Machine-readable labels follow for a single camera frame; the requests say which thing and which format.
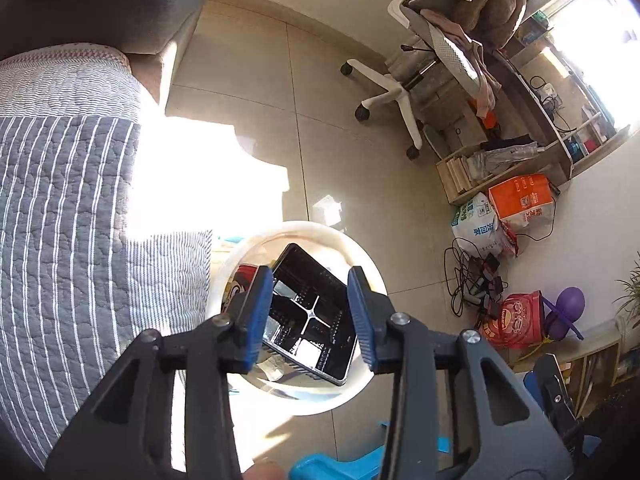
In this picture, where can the red cartoon drink can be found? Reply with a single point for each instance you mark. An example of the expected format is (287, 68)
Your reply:
(240, 280)

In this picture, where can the person's left hand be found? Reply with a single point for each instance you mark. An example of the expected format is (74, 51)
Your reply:
(262, 472)

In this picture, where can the brown fleece blanket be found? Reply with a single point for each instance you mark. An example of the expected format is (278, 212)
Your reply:
(490, 0)

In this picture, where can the grey striped quilt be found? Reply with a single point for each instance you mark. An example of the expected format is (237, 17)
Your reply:
(65, 210)

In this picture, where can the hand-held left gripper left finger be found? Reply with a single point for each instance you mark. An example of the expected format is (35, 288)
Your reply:
(255, 320)

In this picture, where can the white office chair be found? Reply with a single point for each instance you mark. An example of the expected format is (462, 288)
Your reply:
(395, 92)

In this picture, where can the red cartoon shopping bag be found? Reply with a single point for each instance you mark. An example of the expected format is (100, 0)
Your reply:
(515, 320)

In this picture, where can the wooden crate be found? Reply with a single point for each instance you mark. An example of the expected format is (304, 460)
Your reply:
(460, 175)

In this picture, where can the dark grey sofa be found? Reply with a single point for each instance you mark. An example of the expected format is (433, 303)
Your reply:
(125, 15)

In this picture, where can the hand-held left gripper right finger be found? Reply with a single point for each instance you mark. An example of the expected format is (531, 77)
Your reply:
(361, 310)

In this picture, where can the black plastic food tray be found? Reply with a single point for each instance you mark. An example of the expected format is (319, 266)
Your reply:
(310, 290)

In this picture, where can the purple balloon toy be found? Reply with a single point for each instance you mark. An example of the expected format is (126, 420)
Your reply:
(567, 310)

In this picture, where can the white waste bin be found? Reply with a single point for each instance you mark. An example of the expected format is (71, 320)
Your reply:
(320, 240)

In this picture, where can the pink garment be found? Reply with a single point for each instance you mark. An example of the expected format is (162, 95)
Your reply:
(482, 85)

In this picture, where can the green potted plant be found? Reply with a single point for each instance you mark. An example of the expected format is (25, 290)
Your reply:
(630, 295)

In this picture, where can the wooden desk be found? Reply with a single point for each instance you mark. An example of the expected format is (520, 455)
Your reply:
(550, 130)

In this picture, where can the orange plastic bag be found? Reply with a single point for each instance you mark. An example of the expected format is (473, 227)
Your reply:
(520, 202)

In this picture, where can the low wooden shelf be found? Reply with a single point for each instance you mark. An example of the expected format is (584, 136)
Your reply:
(595, 355)

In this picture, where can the white green rice bag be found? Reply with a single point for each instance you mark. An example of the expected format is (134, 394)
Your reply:
(477, 225)

